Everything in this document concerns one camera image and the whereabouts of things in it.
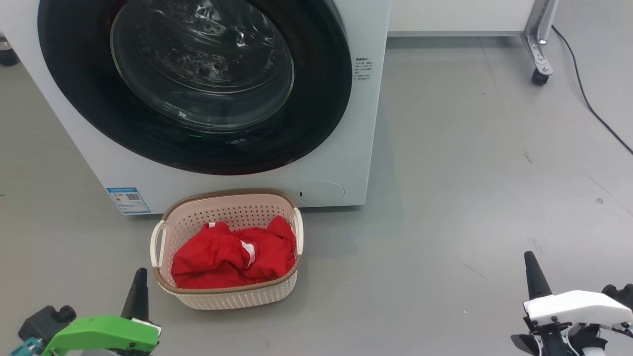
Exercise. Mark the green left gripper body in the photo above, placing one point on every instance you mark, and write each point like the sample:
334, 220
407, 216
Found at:
104, 333

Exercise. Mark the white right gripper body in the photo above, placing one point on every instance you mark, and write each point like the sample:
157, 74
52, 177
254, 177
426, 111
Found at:
578, 306

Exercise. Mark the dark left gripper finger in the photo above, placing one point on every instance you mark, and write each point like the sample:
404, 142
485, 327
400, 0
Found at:
138, 296

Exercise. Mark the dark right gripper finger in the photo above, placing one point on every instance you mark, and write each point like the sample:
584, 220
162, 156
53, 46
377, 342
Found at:
536, 279

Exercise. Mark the red garment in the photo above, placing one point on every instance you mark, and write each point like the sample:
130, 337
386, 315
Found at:
217, 257

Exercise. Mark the black round glass machine door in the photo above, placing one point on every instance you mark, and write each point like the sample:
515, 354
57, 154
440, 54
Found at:
198, 74

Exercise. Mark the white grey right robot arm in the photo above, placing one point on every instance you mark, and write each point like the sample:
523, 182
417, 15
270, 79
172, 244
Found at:
554, 341

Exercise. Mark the cream perforated laundry basket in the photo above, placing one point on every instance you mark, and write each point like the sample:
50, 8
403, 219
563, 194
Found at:
232, 296

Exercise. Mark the white front-load washing machine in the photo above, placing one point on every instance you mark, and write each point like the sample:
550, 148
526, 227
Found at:
356, 148

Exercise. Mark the blue energy label sticker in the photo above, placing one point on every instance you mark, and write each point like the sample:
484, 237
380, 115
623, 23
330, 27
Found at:
128, 200

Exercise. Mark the white partition with caster leg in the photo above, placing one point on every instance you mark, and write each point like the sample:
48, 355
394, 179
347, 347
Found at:
460, 15

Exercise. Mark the black caster wheel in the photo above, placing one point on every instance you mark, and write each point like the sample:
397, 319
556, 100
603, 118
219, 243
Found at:
7, 52

